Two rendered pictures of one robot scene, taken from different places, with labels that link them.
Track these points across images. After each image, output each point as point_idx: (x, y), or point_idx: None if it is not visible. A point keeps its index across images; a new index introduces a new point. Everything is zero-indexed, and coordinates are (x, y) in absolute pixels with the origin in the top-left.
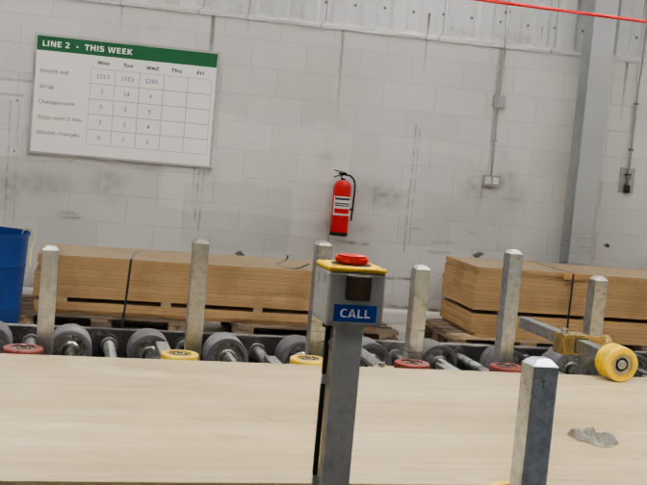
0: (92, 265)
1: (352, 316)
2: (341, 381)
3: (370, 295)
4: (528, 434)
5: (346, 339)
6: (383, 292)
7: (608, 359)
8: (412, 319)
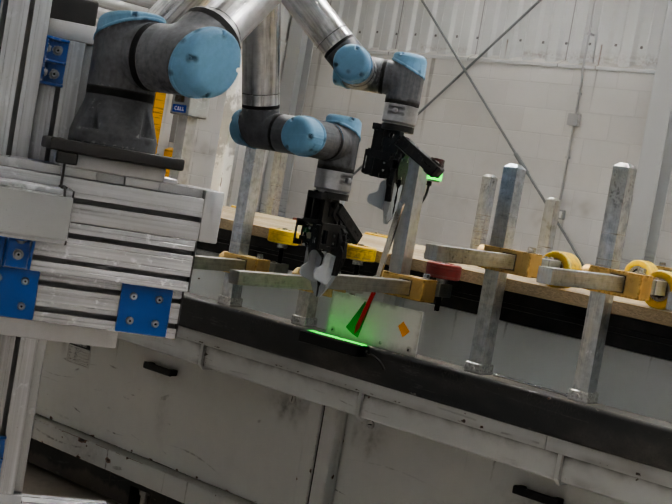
0: None
1: (178, 109)
2: (177, 141)
3: (182, 99)
4: (241, 176)
5: (181, 122)
6: (189, 99)
7: (625, 268)
8: (539, 237)
